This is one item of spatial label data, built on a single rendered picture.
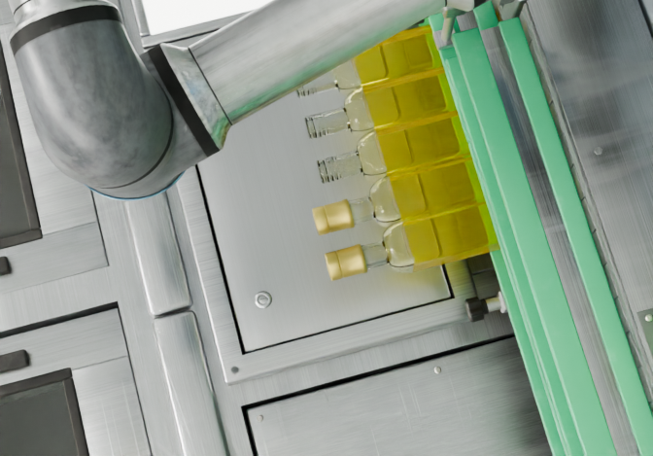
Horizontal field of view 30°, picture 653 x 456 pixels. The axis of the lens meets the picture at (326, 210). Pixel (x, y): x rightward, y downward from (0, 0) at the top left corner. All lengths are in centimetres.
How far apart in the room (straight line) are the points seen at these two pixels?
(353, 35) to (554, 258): 35
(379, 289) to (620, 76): 42
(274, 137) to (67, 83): 64
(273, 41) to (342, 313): 53
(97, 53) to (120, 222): 64
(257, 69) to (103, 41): 17
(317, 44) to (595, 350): 45
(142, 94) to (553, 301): 51
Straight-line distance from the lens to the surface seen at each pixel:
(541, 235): 133
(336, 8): 114
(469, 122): 144
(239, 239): 159
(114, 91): 102
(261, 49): 113
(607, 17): 141
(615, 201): 134
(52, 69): 102
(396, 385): 159
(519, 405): 160
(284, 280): 157
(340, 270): 143
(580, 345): 131
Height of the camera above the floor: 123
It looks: 3 degrees down
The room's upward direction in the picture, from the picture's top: 105 degrees counter-clockwise
